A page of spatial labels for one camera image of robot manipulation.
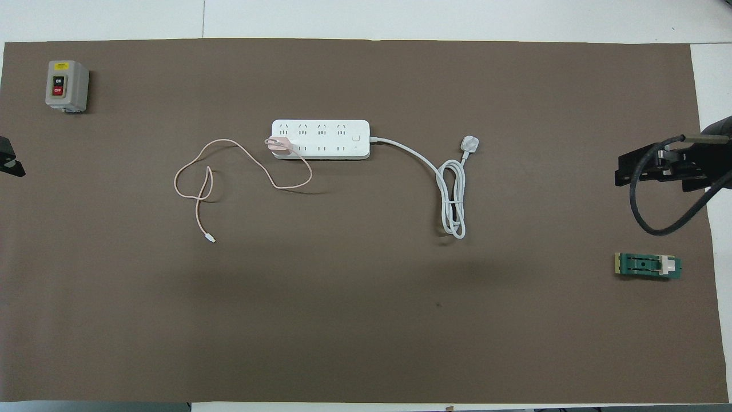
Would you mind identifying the white power strip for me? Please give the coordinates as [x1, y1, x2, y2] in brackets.
[270, 119, 371, 160]

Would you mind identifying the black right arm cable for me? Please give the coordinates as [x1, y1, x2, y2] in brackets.
[629, 134, 732, 236]

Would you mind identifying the pink charging cable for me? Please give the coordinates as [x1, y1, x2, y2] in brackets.
[173, 138, 314, 244]

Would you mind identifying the white power cord with plug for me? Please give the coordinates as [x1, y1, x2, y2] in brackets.
[369, 135, 480, 240]

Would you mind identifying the brown table mat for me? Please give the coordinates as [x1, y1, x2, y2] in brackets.
[0, 38, 728, 403]

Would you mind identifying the grey on-off switch box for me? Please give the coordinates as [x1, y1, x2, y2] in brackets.
[45, 60, 90, 114]

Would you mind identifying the green knife switch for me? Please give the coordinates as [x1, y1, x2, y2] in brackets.
[615, 252, 683, 282]

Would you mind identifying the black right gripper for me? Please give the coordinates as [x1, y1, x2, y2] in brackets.
[615, 116, 732, 192]

